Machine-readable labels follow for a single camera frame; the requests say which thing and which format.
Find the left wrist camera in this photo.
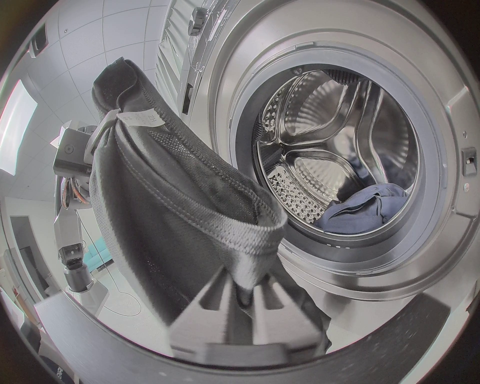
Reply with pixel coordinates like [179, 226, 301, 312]
[53, 127, 94, 174]

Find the grey washing machine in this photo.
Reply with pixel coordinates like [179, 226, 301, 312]
[155, 0, 480, 340]

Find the black garment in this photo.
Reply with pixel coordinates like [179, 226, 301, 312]
[90, 57, 333, 355]

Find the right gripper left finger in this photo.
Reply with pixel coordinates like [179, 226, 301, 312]
[169, 268, 245, 352]

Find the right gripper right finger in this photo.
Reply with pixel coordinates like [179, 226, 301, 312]
[245, 279, 326, 352]

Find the dark blue garment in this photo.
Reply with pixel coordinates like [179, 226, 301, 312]
[313, 183, 410, 235]

